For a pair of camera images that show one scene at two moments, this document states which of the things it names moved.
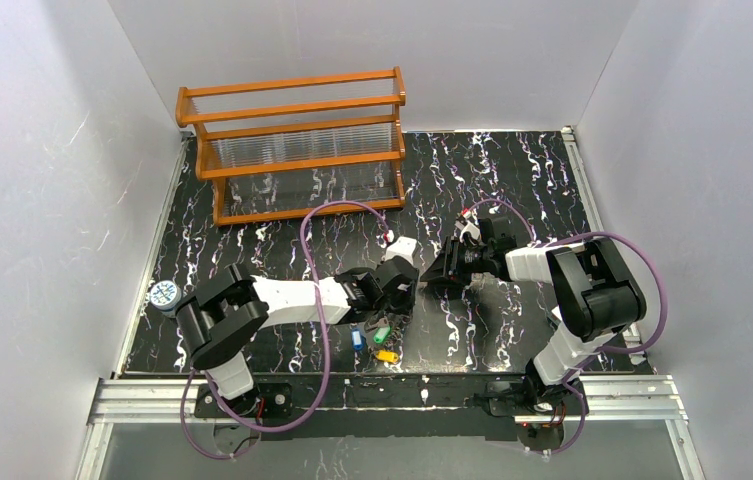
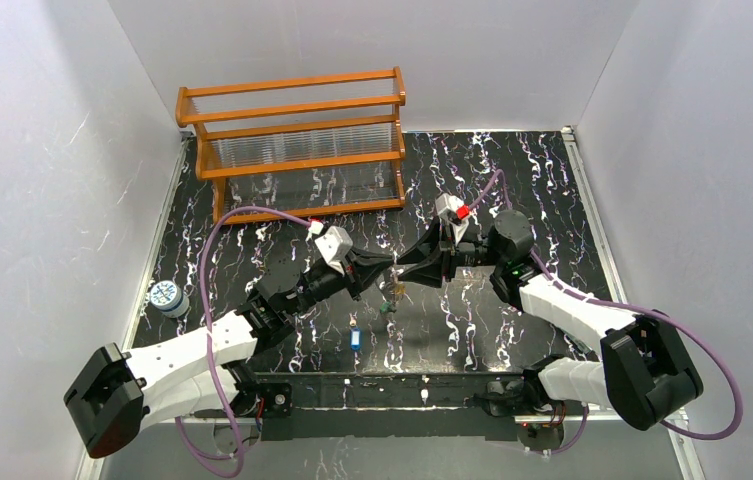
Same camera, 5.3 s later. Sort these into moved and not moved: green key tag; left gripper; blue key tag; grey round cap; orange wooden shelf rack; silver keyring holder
Moved: green key tag; silver keyring holder; left gripper
Not moved: orange wooden shelf rack; grey round cap; blue key tag
